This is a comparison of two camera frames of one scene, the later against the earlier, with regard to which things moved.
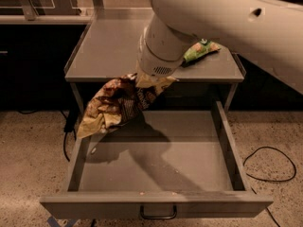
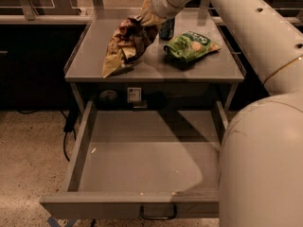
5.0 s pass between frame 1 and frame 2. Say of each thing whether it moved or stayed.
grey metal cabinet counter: stayed
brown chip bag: moved
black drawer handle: stayed
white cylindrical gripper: moved
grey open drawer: stayed
